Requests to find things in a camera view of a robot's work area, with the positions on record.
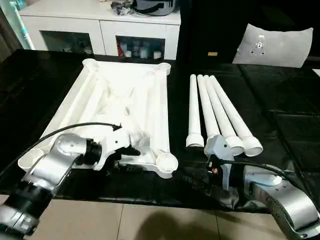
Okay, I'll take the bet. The dark helmet on sideboard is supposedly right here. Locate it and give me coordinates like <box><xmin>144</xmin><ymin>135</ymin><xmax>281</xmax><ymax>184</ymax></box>
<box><xmin>132</xmin><ymin>0</ymin><xmax>179</xmax><ymax>16</ymax></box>

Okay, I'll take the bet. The white plastic table top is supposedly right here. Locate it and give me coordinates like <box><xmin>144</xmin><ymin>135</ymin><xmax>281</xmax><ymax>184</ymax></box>
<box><xmin>17</xmin><ymin>58</ymin><xmax>179</xmax><ymax>179</ymax></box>

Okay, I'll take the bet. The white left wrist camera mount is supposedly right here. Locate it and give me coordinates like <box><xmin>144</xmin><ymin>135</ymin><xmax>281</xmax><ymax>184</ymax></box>
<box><xmin>99</xmin><ymin>126</ymin><xmax>134</xmax><ymax>169</ymax></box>

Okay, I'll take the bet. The dark clutter pile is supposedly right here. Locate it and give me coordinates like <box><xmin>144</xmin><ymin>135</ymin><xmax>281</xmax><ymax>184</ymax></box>
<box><xmin>111</xmin><ymin>1</ymin><xmax>135</xmax><ymax>15</ymax></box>

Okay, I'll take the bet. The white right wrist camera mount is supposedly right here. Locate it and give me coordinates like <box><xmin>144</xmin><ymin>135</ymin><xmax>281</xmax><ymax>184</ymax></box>
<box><xmin>204</xmin><ymin>134</ymin><xmax>235</xmax><ymax>192</ymax></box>

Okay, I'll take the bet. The black work mat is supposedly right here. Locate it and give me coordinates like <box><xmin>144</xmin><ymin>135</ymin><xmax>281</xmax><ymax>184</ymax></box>
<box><xmin>0</xmin><ymin>49</ymin><xmax>320</xmax><ymax>211</ymax></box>

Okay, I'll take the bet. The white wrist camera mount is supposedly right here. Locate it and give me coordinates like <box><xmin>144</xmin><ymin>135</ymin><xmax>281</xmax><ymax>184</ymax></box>
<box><xmin>99</xmin><ymin>126</ymin><xmax>134</xmax><ymax>169</ymax></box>
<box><xmin>204</xmin><ymin>134</ymin><xmax>235</xmax><ymax>192</ymax></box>

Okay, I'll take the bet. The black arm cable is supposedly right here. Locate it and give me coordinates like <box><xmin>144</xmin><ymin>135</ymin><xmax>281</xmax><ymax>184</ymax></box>
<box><xmin>219</xmin><ymin>159</ymin><xmax>320</xmax><ymax>203</ymax></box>
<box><xmin>0</xmin><ymin>122</ymin><xmax>122</xmax><ymax>173</ymax></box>

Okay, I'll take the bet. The grey curtain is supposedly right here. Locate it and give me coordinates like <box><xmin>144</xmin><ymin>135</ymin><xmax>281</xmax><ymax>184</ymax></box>
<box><xmin>0</xmin><ymin>5</ymin><xmax>21</xmax><ymax>61</ymax></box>

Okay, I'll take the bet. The white plastic table leg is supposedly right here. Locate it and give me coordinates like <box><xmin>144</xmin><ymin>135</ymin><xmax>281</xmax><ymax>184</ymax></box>
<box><xmin>209</xmin><ymin>75</ymin><xmax>264</xmax><ymax>158</ymax></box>
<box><xmin>186</xmin><ymin>74</ymin><xmax>205</xmax><ymax>149</ymax></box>
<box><xmin>196</xmin><ymin>74</ymin><xmax>221</xmax><ymax>151</ymax></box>
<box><xmin>202</xmin><ymin>74</ymin><xmax>246</xmax><ymax>156</ymax></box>

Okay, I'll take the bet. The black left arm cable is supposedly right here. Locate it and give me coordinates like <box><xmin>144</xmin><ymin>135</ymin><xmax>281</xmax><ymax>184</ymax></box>
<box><xmin>0</xmin><ymin>122</ymin><xmax>122</xmax><ymax>173</ymax></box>

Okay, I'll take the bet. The white padded sheet with fitting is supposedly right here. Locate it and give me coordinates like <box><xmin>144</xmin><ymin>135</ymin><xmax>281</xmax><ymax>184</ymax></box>
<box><xmin>232</xmin><ymin>22</ymin><xmax>314</xmax><ymax>69</ymax></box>

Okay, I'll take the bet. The teal glass panel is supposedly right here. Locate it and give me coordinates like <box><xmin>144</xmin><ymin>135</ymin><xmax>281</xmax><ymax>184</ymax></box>
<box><xmin>2</xmin><ymin>0</ymin><xmax>36</xmax><ymax>51</ymax></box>

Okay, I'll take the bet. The white sideboard cabinet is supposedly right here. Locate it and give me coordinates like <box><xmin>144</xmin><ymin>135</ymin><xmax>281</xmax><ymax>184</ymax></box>
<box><xmin>17</xmin><ymin>0</ymin><xmax>182</xmax><ymax>61</ymax></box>

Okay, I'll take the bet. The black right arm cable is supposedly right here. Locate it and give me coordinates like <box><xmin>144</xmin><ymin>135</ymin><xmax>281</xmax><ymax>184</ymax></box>
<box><xmin>219</xmin><ymin>159</ymin><xmax>320</xmax><ymax>203</ymax></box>

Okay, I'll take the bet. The black cabinet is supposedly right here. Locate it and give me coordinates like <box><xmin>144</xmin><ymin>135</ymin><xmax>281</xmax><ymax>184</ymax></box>
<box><xmin>177</xmin><ymin>0</ymin><xmax>320</xmax><ymax>66</ymax></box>

